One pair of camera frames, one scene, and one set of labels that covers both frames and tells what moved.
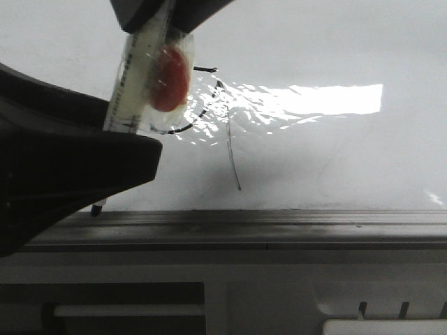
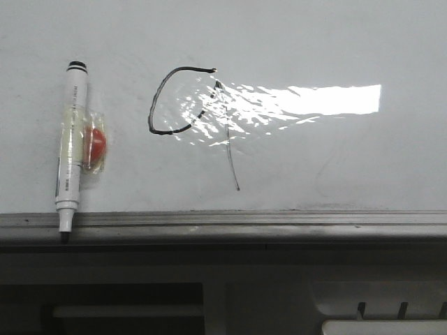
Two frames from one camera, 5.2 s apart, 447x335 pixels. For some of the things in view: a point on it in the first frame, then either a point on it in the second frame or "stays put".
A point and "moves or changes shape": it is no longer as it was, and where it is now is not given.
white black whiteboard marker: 129,93 moves or changes shape
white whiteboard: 297,105 stays put
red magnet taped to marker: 169,81 moves or changes shape
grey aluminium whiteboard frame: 228,231 stays put
